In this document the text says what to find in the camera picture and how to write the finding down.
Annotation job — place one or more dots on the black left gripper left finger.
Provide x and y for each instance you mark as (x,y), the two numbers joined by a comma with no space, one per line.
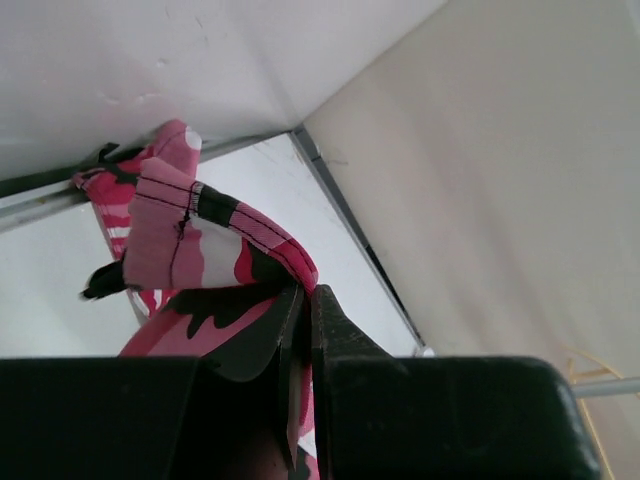
(125,415)

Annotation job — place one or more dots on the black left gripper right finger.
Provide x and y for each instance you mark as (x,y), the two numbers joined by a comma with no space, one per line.
(474,417)

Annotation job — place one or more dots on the pink camouflage trousers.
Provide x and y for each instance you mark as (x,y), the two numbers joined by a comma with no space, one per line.
(219,281)

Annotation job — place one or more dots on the beige wooden hanger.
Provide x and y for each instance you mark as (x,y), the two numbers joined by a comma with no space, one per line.
(583,368)

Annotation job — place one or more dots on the white clothes rack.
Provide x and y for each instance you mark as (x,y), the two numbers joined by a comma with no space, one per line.
(616,387)

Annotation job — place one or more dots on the aluminium table edge rail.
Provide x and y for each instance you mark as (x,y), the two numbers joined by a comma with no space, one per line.
(50,242)

